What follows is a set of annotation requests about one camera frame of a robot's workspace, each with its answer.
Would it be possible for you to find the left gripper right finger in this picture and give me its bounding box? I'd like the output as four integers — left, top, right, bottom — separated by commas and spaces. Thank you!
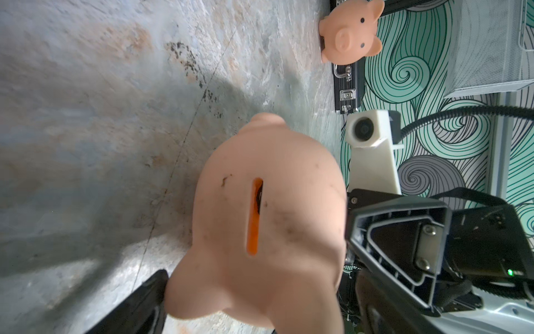
355, 269, 442, 334

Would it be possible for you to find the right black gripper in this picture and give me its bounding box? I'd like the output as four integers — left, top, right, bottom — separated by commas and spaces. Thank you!
345, 188, 533, 309

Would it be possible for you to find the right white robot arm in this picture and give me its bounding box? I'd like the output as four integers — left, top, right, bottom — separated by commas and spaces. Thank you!
338, 188, 533, 333

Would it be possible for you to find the black case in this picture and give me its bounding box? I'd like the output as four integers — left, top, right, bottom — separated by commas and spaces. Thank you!
332, 58, 366, 115

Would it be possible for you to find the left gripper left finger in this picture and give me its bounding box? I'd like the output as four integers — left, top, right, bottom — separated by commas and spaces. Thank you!
87, 269, 168, 334

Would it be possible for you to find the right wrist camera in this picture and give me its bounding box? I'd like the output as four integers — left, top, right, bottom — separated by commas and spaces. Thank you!
346, 109, 403, 195

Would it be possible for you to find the pink piggy bank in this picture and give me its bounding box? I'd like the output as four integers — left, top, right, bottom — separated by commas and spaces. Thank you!
318, 0, 385, 65
164, 113, 347, 333

